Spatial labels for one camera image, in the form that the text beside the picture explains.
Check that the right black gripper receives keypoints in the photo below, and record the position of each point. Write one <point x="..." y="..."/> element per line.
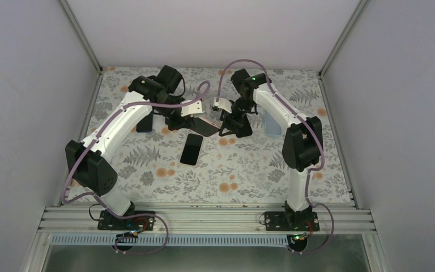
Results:
<point x="227" y="122"/>

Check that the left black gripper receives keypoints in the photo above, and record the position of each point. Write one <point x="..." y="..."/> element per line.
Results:
<point x="173" y="126"/>

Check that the black smartphone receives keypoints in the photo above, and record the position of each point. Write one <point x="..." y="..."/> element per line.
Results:
<point x="145" y="125"/>

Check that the phone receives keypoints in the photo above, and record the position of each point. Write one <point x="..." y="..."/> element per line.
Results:
<point x="191" y="150"/>
<point x="204" y="127"/>

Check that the light blue phone case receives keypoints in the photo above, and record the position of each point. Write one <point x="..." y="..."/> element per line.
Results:
<point x="271" y="127"/>

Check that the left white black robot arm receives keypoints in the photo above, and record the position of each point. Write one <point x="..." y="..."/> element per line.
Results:
<point x="88" y="160"/>

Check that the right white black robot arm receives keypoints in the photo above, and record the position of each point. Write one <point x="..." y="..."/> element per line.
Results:
<point x="302" y="147"/>

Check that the floral patterned table mat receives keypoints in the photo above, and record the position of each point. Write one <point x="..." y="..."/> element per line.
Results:
<point x="229" y="169"/>

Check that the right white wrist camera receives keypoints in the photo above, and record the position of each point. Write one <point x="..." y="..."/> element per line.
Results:
<point x="223" y="104"/>

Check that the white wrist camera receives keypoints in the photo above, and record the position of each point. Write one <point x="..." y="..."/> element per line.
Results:
<point x="194" y="109"/>
<point x="223" y="104"/>

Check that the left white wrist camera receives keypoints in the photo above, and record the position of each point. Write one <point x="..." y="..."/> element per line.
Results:
<point x="194" y="109"/>

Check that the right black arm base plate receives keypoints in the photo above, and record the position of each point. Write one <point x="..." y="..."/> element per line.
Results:
<point x="276" y="221"/>

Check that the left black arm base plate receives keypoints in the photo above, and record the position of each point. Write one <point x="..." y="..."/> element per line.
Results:
<point x="143" y="222"/>

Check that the aluminium front rail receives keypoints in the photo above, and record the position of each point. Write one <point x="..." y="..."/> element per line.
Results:
<point x="220" y="219"/>

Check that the grey slotted cable duct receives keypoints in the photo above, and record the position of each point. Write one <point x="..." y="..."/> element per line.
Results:
<point x="178" y="240"/>

